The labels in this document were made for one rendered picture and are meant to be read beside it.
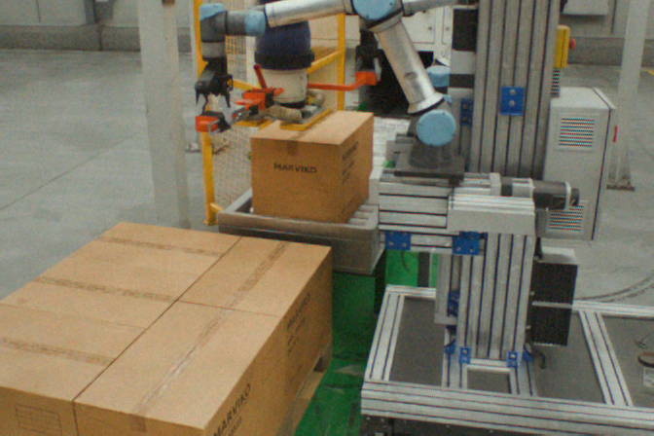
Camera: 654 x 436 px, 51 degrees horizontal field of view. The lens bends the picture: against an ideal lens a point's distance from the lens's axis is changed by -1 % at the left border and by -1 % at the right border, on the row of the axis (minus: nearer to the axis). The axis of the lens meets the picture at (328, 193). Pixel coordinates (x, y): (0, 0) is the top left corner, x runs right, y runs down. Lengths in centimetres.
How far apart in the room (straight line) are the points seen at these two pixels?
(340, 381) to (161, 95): 184
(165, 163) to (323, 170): 132
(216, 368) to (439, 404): 83
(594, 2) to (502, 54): 910
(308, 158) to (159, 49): 127
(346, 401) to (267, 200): 91
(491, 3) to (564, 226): 79
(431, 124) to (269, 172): 110
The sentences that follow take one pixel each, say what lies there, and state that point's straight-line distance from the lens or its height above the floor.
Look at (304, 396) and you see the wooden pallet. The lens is 285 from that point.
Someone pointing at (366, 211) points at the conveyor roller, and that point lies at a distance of 326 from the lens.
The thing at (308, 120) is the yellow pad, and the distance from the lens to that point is 261.
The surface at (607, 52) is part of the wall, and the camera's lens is 1169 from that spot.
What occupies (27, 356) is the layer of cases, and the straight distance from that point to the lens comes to 232.
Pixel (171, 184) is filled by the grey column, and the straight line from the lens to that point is 399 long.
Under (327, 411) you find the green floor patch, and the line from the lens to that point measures 281.
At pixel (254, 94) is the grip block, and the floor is 122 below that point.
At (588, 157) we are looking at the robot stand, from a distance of 241.
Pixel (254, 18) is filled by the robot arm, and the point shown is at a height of 152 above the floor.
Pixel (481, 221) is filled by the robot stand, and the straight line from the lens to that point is 217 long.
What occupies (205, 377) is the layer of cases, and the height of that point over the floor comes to 54.
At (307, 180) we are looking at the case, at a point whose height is 78.
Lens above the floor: 171
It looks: 20 degrees down
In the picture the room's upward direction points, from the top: straight up
